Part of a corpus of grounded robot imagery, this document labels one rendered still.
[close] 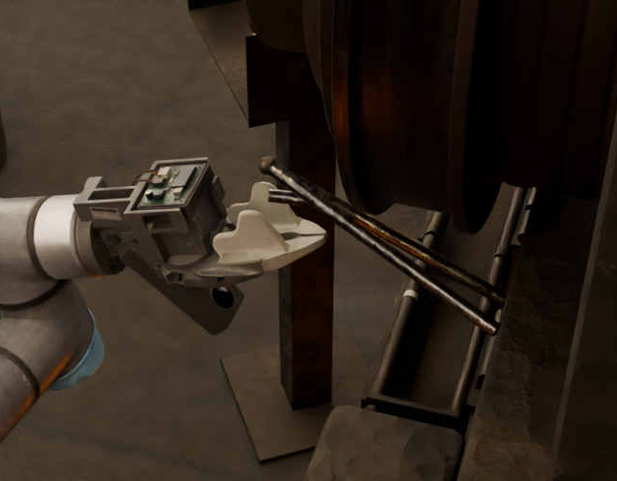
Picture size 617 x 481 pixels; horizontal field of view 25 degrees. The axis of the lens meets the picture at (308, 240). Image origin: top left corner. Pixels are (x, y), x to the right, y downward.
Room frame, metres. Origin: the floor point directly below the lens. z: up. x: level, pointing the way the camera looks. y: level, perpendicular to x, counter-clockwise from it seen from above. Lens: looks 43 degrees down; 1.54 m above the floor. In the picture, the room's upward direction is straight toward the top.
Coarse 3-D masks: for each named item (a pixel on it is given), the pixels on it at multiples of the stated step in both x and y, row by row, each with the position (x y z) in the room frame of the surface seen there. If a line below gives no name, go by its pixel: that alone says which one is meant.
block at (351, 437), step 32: (352, 416) 0.61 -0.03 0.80; (384, 416) 0.61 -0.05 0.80; (320, 448) 0.59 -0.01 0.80; (352, 448) 0.58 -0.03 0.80; (384, 448) 0.58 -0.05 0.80; (416, 448) 0.58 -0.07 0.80; (448, 448) 0.58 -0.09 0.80; (320, 480) 0.56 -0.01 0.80; (352, 480) 0.56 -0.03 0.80; (384, 480) 0.56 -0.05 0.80; (416, 480) 0.56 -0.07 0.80; (448, 480) 0.56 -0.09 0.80
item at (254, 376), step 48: (192, 0) 1.43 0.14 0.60; (240, 0) 1.44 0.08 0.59; (240, 48) 1.33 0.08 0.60; (240, 96) 1.23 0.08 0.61; (288, 96) 1.19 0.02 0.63; (288, 144) 1.28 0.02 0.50; (288, 288) 1.28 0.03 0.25; (288, 336) 1.29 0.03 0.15; (336, 336) 1.42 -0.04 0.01; (240, 384) 1.33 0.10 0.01; (288, 384) 1.29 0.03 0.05; (336, 384) 1.33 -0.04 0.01; (288, 432) 1.24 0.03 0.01
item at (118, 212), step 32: (160, 160) 0.91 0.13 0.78; (192, 160) 0.90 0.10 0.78; (96, 192) 0.89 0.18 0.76; (128, 192) 0.88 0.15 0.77; (160, 192) 0.87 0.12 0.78; (192, 192) 0.86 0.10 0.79; (224, 192) 0.90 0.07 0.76; (96, 224) 0.88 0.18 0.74; (128, 224) 0.87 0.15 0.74; (160, 224) 0.85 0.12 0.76; (192, 224) 0.84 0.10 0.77; (224, 224) 0.88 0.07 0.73; (96, 256) 0.86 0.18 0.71; (160, 256) 0.84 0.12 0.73; (192, 256) 0.84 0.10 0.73
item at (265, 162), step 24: (264, 168) 0.75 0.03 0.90; (288, 192) 0.76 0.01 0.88; (312, 192) 0.73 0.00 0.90; (336, 216) 0.72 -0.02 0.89; (360, 216) 0.72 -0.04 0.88; (360, 240) 0.70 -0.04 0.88; (384, 240) 0.70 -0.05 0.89; (408, 240) 0.71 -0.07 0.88; (408, 264) 0.68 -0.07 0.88; (432, 264) 0.70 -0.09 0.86; (456, 264) 0.69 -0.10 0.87; (432, 288) 0.66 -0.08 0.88; (480, 288) 0.68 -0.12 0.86; (480, 312) 0.64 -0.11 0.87
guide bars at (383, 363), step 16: (432, 224) 0.90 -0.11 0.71; (432, 240) 0.88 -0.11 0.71; (416, 288) 0.82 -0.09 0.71; (400, 304) 0.80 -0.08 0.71; (416, 304) 0.82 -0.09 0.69; (400, 320) 0.78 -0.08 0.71; (400, 336) 0.77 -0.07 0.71; (384, 352) 0.75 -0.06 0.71; (400, 352) 0.77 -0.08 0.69; (384, 368) 0.73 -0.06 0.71; (384, 384) 0.72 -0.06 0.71
